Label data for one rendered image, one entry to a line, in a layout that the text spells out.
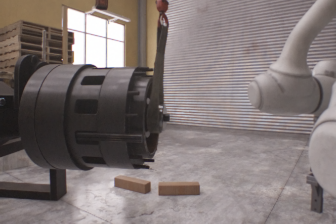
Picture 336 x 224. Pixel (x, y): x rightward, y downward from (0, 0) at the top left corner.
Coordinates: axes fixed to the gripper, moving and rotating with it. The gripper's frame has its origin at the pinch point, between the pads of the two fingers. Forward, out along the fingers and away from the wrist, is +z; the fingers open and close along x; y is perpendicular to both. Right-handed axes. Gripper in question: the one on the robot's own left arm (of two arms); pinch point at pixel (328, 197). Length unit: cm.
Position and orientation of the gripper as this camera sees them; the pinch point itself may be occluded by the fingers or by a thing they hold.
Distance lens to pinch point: 83.2
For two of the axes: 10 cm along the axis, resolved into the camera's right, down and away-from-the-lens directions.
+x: -8.5, 0.1, -5.2
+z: 0.0, 10.0, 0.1
